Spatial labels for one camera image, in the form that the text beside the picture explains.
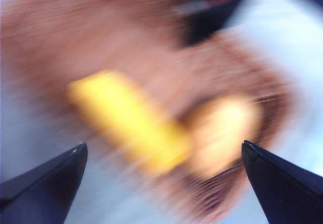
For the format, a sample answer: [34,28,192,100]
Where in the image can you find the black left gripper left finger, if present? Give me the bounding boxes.
[0,142,88,224]

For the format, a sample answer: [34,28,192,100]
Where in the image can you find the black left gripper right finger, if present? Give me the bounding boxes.
[241,140,323,224]

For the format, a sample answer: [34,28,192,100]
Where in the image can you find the brown potato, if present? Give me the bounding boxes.
[181,95,265,179]

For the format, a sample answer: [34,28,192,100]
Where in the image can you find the yellow corn cob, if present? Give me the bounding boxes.
[67,69,192,177]

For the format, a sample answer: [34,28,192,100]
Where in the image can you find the brown wicker basket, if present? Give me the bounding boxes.
[0,0,298,224]

